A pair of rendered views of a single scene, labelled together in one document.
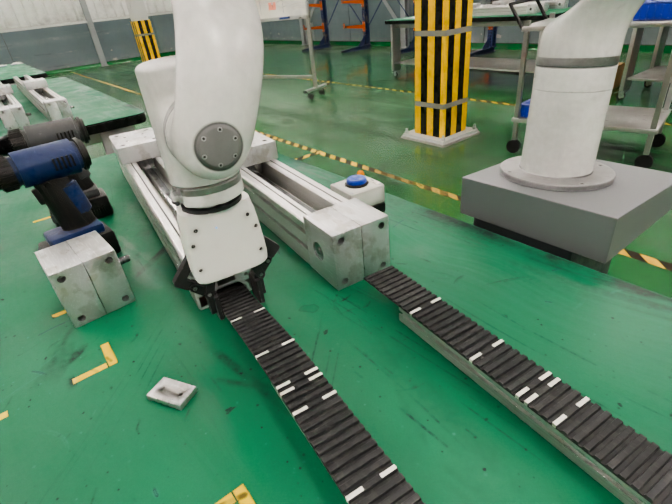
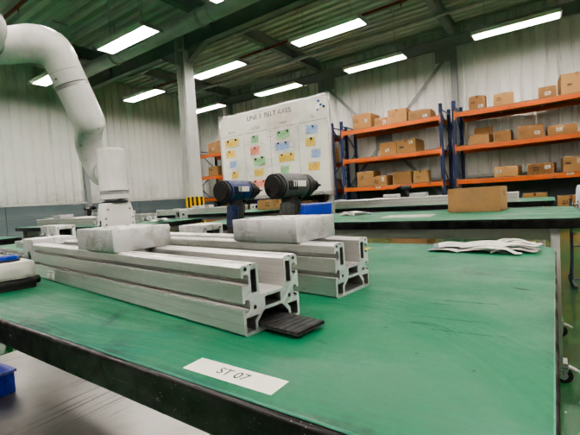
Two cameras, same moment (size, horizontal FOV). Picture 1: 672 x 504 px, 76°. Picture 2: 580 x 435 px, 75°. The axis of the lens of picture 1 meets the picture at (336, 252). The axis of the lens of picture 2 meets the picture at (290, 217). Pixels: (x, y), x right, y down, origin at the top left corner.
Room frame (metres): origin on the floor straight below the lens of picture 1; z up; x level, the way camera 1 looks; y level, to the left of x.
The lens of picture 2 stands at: (1.80, 0.24, 0.94)
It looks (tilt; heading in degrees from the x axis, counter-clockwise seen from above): 3 degrees down; 160
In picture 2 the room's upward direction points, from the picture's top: 4 degrees counter-clockwise
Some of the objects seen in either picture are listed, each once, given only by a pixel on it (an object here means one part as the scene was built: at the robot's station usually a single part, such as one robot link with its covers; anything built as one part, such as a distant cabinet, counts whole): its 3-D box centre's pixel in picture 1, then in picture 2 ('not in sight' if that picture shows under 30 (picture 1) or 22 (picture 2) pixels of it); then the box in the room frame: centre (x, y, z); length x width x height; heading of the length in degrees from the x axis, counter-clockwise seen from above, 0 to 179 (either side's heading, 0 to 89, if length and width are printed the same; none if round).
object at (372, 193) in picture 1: (354, 198); (13, 274); (0.80, -0.05, 0.81); 0.10 x 0.08 x 0.06; 118
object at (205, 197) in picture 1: (206, 187); (115, 196); (0.50, 0.15, 0.98); 0.09 x 0.08 x 0.03; 118
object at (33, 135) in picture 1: (51, 176); (299, 217); (0.91, 0.59, 0.89); 0.20 x 0.08 x 0.22; 121
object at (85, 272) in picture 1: (94, 273); (198, 239); (0.59, 0.38, 0.83); 0.11 x 0.10 x 0.10; 129
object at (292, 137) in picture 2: not in sight; (275, 195); (-2.24, 1.58, 0.97); 1.50 x 0.50 x 1.95; 35
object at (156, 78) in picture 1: (191, 120); (111, 169); (0.50, 0.15, 1.06); 0.09 x 0.08 x 0.13; 26
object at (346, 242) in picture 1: (353, 239); (45, 255); (0.60, -0.03, 0.83); 0.12 x 0.09 x 0.10; 118
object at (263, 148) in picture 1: (242, 153); (123, 243); (0.99, 0.19, 0.87); 0.16 x 0.11 x 0.07; 28
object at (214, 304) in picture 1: (205, 299); not in sight; (0.48, 0.19, 0.82); 0.03 x 0.03 x 0.07; 28
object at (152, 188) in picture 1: (166, 196); (205, 253); (0.90, 0.36, 0.82); 0.80 x 0.10 x 0.09; 28
